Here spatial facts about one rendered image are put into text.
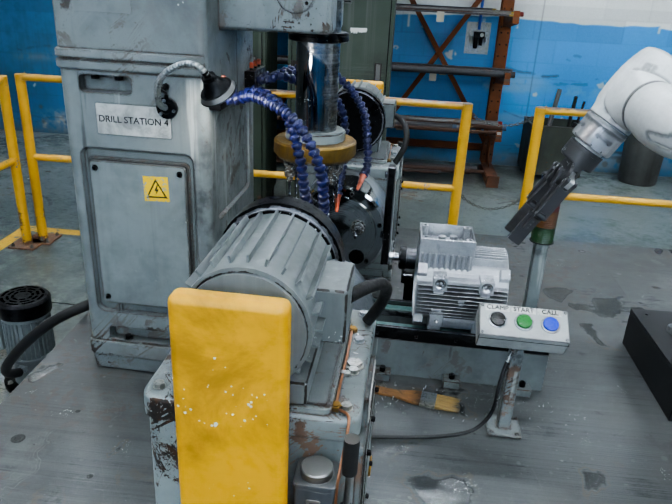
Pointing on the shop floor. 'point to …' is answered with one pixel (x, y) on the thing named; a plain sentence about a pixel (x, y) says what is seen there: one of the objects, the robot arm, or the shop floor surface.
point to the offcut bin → (552, 144)
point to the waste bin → (639, 164)
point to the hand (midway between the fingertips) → (521, 224)
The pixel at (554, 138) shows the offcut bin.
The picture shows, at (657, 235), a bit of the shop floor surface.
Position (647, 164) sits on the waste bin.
